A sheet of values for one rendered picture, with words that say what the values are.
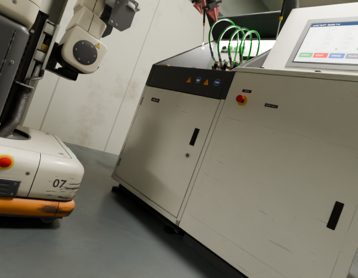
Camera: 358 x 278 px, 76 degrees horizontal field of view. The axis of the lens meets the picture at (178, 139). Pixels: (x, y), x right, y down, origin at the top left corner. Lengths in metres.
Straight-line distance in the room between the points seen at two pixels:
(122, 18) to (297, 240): 1.19
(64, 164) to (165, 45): 2.71
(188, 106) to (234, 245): 0.78
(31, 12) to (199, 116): 0.86
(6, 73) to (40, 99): 1.71
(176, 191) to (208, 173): 0.22
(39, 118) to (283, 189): 2.29
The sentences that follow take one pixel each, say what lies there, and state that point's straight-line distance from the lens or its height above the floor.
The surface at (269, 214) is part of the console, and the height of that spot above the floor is 0.35.
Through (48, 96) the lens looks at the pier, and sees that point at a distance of 2.66.
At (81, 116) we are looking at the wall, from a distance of 3.00.
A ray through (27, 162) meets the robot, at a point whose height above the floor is 0.25.
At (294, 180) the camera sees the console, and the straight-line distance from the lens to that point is 1.05.
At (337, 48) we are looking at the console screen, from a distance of 1.52.
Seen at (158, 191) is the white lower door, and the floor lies 0.17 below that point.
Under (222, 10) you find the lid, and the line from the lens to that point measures 2.15.
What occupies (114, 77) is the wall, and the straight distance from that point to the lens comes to 3.09.
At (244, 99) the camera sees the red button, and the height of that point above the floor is 0.81.
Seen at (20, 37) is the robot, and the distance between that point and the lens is 0.97.
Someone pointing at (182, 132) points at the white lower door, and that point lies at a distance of 1.36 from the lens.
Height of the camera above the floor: 0.52
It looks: level
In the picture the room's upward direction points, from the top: 20 degrees clockwise
